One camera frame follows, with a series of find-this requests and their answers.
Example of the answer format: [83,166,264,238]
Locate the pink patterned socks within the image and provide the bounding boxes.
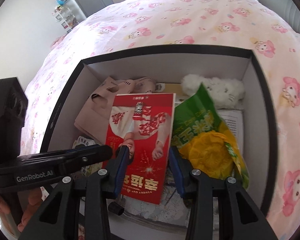
[74,77,156,144]

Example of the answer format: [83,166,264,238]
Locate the red printed envelope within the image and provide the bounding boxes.
[106,93,175,204]

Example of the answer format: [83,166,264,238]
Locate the green yellow snack bag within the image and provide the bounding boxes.
[171,84,250,189]

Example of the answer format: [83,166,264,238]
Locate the cartoon printed white paper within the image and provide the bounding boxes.
[217,109,244,155]

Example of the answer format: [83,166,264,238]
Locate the black storage box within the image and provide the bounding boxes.
[39,44,278,235]

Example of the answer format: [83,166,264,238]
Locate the white plush cat toy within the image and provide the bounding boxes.
[181,74,245,109]

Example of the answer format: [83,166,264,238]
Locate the pink cartoon bedspread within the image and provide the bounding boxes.
[21,0,300,239]

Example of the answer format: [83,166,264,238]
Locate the white wire shelf rack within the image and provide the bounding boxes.
[52,0,78,33]

